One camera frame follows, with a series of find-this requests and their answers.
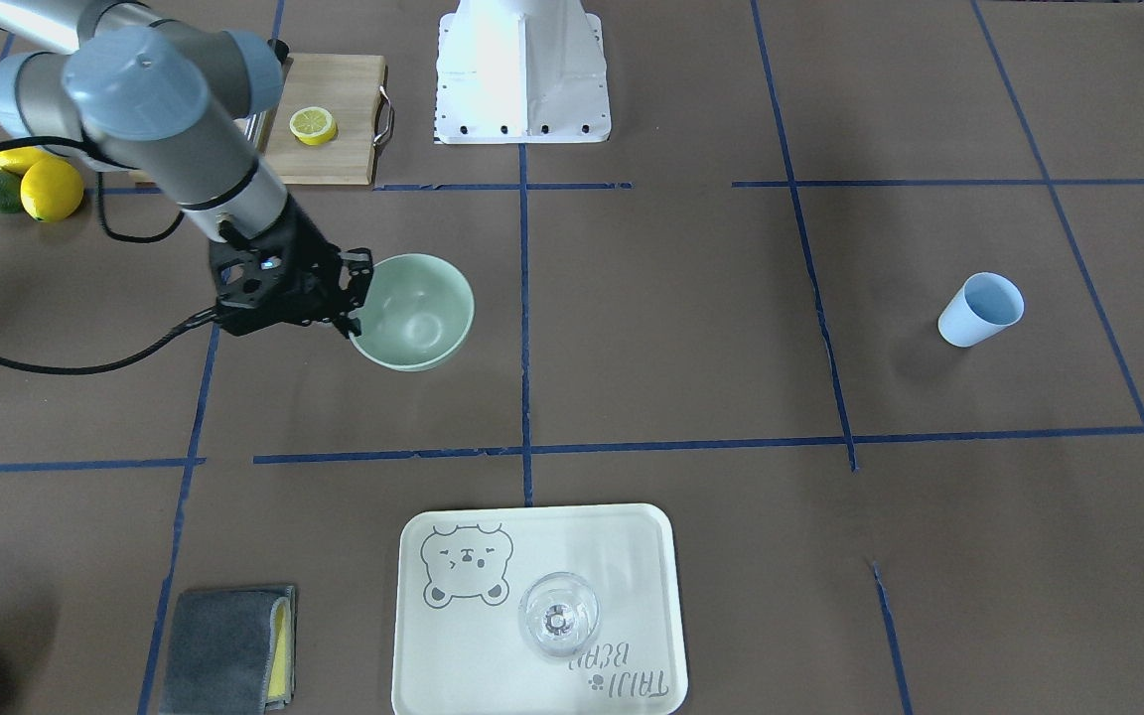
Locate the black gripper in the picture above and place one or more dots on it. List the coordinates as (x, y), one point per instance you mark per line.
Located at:
(308, 248)

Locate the green bowl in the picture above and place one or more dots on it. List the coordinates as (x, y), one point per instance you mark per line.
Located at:
(418, 312)

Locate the light blue cup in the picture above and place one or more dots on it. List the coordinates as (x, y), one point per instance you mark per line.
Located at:
(987, 303)

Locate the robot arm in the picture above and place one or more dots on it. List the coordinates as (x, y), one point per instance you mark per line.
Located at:
(123, 87)

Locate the half lemon slice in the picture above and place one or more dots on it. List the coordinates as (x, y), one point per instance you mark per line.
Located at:
(313, 126)

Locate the wooden cutting board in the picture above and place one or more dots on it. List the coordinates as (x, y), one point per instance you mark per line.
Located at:
(352, 88)

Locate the yellow lemon front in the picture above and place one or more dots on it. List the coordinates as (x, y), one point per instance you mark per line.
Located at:
(51, 190)

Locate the yellow lemon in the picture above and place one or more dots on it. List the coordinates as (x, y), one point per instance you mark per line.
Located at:
(51, 190)
(18, 161)

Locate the yellow lemon back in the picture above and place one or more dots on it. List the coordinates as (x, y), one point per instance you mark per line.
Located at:
(18, 161)

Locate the cream bear tray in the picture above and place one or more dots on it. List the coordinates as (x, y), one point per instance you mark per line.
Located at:
(458, 644)

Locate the clear wine glass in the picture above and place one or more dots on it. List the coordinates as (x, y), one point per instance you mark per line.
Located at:
(560, 614)

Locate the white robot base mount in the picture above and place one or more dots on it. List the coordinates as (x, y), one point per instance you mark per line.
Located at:
(521, 72)

